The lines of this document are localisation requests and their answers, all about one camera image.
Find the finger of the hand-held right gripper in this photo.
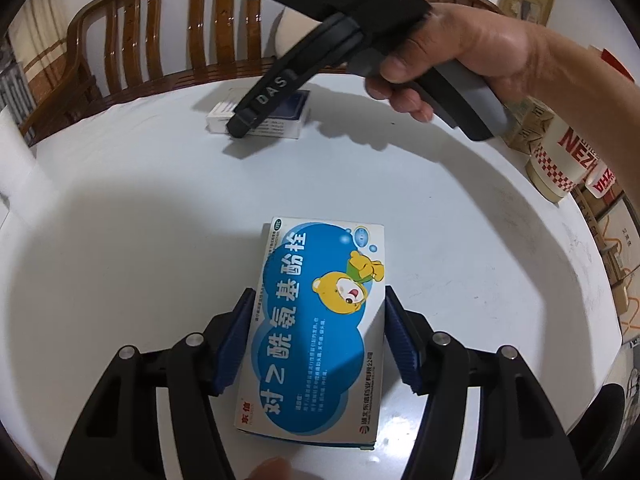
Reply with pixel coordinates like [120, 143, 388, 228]
[226, 15, 362, 139]

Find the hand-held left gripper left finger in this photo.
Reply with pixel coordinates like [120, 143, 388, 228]
[52, 287, 256, 480]

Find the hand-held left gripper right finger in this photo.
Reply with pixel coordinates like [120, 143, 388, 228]
[384, 285, 583, 480]

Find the white and dark blue box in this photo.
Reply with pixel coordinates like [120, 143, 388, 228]
[206, 87, 309, 140]

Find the blue white bear print box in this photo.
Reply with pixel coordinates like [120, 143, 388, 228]
[234, 216, 387, 451]

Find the person's right forearm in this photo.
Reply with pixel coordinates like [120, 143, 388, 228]
[500, 15, 640, 201]

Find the person's right hand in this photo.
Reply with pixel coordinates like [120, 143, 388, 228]
[364, 2, 533, 122]

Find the person's left hand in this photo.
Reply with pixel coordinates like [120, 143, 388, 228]
[248, 457, 296, 480]

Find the beige cushion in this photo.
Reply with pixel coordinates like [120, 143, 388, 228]
[274, 2, 326, 61]

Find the grey door hanging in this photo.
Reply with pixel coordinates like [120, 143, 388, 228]
[510, 0, 546, 18]

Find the brown wooden bench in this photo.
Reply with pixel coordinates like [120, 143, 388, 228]
[20, 0, 416, 146]

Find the brown cardboard tissue box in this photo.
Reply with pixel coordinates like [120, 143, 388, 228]
[500, 95, 558, 153]

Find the white cartoon print bucket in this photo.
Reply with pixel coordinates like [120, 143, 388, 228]
[524, 47, 632, 204]

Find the printed cardboard box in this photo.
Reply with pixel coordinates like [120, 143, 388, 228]
[597, 240, 640, 346]

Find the grey radiator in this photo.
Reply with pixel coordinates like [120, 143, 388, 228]
[0, 40, 38, 126]

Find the white cylinder container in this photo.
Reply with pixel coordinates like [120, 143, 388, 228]
[0, 107, 38, 231]

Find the open brown cardboard box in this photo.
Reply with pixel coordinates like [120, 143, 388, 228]
[572, 187, 628, 246]

